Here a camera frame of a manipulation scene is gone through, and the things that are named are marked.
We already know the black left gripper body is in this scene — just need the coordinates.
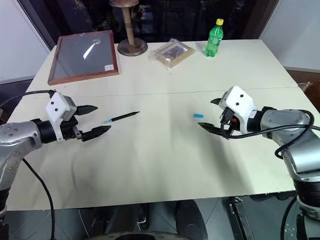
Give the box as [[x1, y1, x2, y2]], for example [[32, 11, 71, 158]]
[[60, 106, 85, 143]]

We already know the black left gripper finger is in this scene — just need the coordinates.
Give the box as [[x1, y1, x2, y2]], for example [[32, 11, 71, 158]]
[[76, 105, 99, 116], [81, 125, 112, 143]]

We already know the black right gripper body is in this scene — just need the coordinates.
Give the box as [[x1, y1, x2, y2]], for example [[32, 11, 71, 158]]
[[219, 106, 241, 140]]

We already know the black pen with blue end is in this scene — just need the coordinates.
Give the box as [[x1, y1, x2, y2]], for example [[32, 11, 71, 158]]
[[103, 111, 140, 124]]

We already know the green plastic bottle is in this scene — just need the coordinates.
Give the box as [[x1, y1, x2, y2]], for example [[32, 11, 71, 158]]
[[204, 18, 224, 58]]

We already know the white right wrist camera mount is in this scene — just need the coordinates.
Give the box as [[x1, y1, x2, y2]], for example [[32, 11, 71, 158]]
[[219, 85, 259, 134]]

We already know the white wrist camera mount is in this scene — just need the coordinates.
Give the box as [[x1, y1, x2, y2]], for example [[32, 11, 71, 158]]
[[45, 91, 77, 142], [219, 85, 259, 134]]

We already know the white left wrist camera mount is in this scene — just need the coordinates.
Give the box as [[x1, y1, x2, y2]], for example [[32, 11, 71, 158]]
[[45, 91, 77, 142]]

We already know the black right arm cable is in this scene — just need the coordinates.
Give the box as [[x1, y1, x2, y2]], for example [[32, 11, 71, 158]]
[[221, 109, 320, 159]]

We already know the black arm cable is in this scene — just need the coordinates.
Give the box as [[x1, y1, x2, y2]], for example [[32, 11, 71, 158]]
[[221, 109, 320, 159], [0, 89, 56, 240]]

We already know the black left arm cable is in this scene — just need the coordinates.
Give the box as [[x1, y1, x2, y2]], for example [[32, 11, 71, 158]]
[[0, 89, 56, 240]]

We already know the brown wooden picture frame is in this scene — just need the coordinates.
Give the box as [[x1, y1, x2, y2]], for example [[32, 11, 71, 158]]
[[47, 30, 120, 86]]

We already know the plastic-wrapped small wooden frame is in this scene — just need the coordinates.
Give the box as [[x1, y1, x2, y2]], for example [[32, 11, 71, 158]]
[[149, 38, 196, 69]]

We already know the wooden pedestal stand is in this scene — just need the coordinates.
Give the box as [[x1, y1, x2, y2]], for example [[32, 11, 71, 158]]
[[109, 0, 149, 57]]

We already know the black metal table frame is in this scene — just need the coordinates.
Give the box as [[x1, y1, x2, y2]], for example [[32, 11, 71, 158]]
[[227, 196, 252, 240]]

